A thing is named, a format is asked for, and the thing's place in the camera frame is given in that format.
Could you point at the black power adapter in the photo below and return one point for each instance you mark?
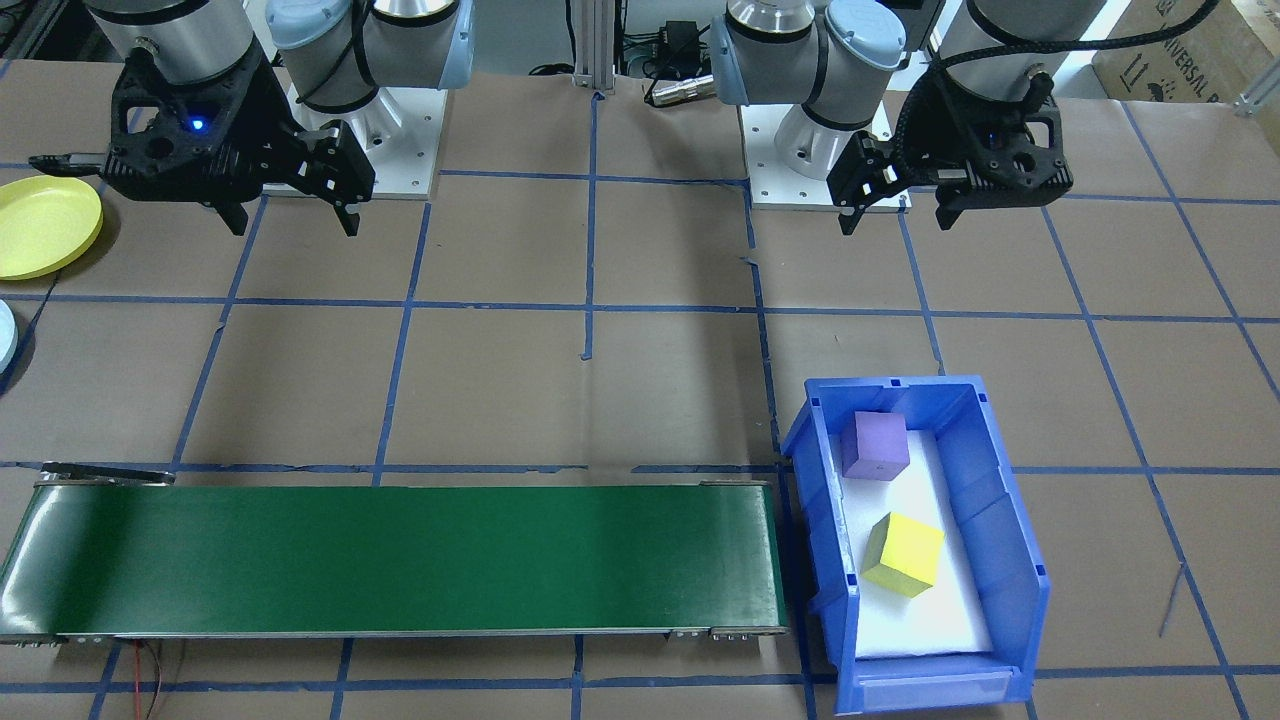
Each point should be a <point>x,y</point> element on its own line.
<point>680,42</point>

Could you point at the purple foam block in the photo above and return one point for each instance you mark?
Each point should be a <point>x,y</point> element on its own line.
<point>875,445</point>

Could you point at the aluminium extrusion bar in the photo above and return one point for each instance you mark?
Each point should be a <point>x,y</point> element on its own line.
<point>1258,102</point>

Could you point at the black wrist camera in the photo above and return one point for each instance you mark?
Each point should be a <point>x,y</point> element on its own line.
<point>1020,160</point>
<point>170,150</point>

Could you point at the yellow foam block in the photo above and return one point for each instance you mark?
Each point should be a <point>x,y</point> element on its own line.
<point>905,555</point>

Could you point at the blue plastic storage bin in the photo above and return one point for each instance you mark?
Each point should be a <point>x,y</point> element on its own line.
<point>1000,540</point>

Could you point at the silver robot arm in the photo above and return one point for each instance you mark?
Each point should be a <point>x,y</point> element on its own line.
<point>790,60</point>
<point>400,50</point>

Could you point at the yellow plastic plate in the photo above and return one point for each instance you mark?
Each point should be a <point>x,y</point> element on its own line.
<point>40,225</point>

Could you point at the green conveyor belt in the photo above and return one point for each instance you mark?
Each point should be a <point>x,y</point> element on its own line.
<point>400,555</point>

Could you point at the light blue plastic plate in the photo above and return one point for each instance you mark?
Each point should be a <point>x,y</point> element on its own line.
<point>6,335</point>

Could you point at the silver metal cylinder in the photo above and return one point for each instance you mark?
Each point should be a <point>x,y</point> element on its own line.
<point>680,90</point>

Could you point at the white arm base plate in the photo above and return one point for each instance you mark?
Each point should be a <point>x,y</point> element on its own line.
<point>790,185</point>
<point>410,160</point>

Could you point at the metal bar frame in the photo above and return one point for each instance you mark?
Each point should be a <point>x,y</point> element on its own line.
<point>592,50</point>

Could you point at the brown cardboard box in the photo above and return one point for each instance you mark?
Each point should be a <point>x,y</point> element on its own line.
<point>1200,55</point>

